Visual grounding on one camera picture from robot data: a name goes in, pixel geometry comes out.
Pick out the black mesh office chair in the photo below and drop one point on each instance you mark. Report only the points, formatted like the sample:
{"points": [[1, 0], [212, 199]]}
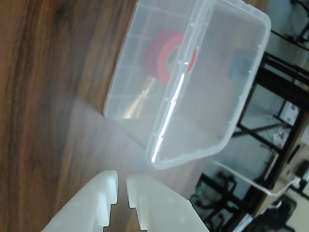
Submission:
{"points": [[277, 217]]}

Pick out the black office chair base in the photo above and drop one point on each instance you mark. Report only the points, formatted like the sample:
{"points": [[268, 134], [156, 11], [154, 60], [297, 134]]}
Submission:
{"points": [[227, 183]]}

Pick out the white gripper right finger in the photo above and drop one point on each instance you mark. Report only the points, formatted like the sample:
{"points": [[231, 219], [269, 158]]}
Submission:
{"points": [[166, 212]]}

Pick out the black metal table frame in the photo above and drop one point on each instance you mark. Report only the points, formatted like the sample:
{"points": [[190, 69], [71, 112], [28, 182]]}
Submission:
{"points": [[282, 149]]}

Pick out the clear plastic storage box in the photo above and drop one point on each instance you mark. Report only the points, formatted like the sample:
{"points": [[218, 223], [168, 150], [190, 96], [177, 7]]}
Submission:
{"points": [[217, 96]]}

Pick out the red tape roll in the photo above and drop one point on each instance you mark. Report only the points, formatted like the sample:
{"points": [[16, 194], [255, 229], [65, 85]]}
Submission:
{"points": [[164, 55]]}

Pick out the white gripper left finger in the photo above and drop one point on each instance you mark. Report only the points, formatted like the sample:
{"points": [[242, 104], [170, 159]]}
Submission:
{"points": [[84, 210]]}

